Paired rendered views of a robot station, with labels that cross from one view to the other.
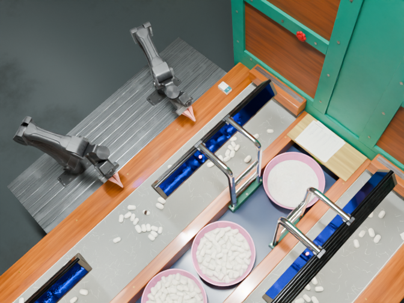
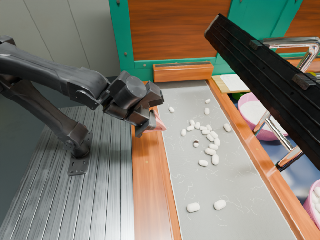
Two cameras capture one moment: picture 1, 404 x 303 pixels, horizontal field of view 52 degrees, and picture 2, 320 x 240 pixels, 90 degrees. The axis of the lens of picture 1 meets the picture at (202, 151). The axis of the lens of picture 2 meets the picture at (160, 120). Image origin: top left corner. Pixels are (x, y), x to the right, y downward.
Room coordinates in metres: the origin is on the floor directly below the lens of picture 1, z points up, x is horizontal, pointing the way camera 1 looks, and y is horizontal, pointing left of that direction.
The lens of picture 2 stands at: (0.81, 0.32, 1.26)
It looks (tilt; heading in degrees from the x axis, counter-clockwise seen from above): 47 degrees down; 292
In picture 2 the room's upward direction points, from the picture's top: 1 degrees clockwise
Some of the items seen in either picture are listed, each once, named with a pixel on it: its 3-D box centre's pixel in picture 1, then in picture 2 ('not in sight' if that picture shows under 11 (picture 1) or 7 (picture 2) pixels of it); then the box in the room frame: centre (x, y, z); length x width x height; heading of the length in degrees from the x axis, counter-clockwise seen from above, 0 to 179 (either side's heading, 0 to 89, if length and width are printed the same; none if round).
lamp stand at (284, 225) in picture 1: (306, 233); not in sight; (0.30, -0.31, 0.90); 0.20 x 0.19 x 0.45; 121
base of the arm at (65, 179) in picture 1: (74, 166); not in sight; (0.92, 0.62, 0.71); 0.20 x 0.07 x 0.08; 123
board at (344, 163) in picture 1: (326, 146); (245, 82); (0.68, -0.54, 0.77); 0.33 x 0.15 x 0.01; 31
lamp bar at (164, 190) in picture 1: (215, 134); (270, 72); (0.72, -0.07, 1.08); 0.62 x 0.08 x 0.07; 121
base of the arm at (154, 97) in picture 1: (162, 86); (78, 146); (1.25, 0.11, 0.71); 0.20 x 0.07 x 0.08; 123
